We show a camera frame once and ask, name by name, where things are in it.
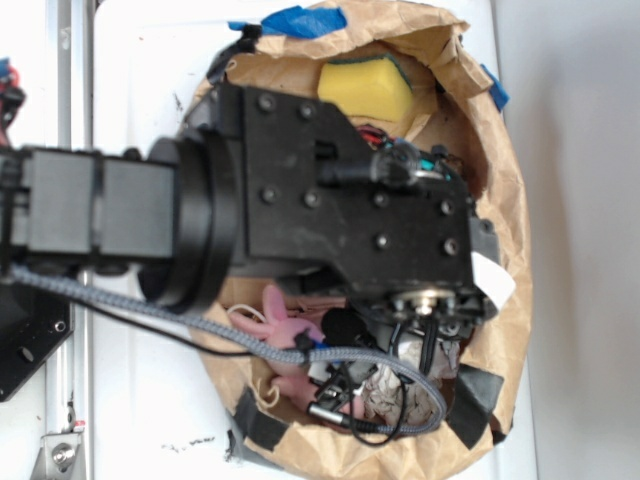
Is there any pink plush bunny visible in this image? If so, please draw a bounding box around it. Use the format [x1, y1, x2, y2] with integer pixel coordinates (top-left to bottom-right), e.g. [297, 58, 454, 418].
[227, 284, 346, 411]

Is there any aluminium rail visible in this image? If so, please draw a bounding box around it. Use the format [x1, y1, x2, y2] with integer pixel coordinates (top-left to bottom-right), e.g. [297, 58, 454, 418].
[45, 1, 94, 479]

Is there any crumpled grey paper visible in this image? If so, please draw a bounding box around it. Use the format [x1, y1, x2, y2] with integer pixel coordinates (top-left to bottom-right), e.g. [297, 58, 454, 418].
[362, 339, 461, 426]

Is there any red cable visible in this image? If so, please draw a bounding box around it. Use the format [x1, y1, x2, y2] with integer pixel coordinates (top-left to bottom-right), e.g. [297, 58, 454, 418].
[0, 57, 26, 146]

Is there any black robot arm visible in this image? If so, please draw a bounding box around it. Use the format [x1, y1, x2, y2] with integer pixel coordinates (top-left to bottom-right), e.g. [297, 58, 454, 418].
[1, 83, 515, 322]

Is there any grey braided cable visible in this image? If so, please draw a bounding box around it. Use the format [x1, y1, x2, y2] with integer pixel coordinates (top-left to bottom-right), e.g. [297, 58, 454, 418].
[9, 264, 449, 435]

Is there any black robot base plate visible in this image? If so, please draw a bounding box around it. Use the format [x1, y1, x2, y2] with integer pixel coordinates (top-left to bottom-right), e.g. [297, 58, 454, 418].
[1, 284, 74, 402]

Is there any metal corner bracket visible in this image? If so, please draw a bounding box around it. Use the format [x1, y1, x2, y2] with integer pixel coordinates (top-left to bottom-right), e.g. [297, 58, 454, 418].
[30, 433, 86, 480]

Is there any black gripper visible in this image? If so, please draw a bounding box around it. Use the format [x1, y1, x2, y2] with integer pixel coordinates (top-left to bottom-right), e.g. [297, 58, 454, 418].
[213, 83, 515, 324]

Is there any yellow sponge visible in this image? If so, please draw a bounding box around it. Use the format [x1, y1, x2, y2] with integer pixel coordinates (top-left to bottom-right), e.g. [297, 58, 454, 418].
[317, 54, 414, 122]

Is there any brown paper bag bin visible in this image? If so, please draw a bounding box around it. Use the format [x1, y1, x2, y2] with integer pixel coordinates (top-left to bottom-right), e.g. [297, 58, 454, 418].
[204, 1, 532, 479]

